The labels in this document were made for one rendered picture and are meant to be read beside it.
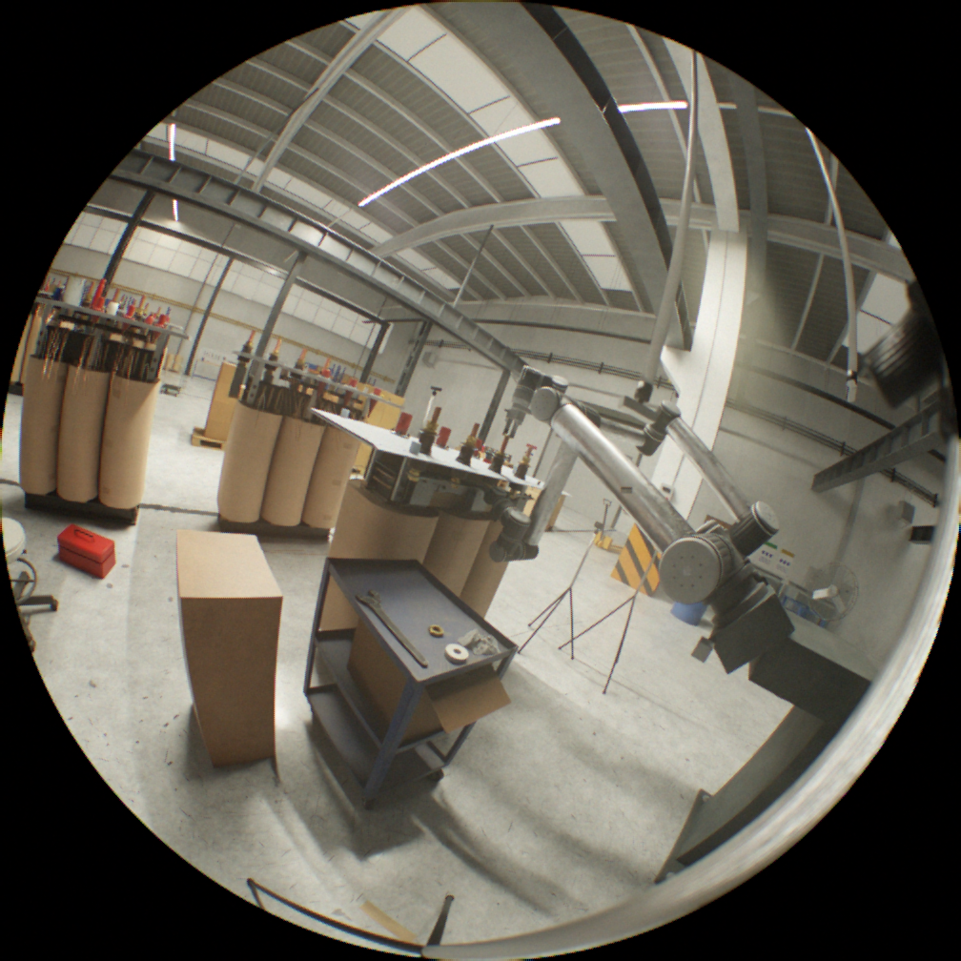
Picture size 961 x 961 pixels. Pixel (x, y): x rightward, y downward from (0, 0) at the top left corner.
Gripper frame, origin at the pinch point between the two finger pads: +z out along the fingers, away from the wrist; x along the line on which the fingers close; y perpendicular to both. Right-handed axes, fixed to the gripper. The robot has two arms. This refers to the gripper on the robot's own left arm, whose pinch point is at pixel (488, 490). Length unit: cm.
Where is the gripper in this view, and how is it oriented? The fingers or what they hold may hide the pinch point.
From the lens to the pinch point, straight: 184.2
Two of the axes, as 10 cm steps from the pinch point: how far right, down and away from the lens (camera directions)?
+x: -8.1, -2.4, -5.3
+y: 4.4, -8.5, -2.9
